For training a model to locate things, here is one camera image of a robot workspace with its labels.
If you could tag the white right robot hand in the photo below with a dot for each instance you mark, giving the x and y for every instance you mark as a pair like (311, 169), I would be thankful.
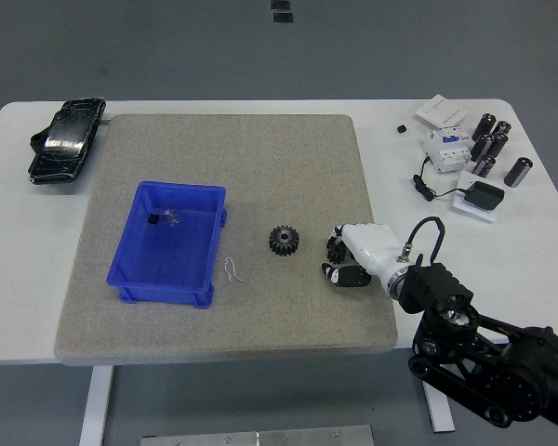
(372, 246)

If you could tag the large black gear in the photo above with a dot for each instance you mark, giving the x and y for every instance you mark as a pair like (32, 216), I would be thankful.
(284, 241)

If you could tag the blue plastic box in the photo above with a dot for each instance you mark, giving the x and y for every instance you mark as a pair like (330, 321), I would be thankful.
(167, 260)

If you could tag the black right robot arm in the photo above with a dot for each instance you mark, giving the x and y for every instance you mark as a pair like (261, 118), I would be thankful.
(516, 367)

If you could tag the small black cube nut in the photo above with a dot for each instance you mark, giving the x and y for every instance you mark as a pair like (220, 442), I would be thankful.
(153, 219)
(402, 128)

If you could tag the white circuit breaker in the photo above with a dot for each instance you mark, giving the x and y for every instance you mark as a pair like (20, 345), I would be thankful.
(446, 151)

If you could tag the black power adapter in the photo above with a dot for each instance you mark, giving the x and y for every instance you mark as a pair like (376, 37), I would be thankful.
(483, 196)

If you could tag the grey-brown mat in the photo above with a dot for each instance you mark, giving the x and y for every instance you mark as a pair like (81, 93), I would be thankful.
(242, 162)

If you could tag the white table leg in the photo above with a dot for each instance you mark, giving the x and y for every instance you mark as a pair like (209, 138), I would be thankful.
(442, 413)
(95, 404)

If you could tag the clear bag of screws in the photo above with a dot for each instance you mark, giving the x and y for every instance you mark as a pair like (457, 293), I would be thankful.
(172, 217)

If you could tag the grey metal plate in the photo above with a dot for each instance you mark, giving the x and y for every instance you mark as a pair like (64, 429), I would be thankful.
(260, 436)

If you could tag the black floor plate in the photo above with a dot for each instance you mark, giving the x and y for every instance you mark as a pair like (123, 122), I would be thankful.
(280, 4)
(283, 17)

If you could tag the black wrapped device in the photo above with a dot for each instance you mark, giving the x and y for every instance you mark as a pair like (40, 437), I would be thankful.
(65, 139)

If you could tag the white switch panel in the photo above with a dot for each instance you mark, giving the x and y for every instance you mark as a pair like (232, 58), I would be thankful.
(441, 110)

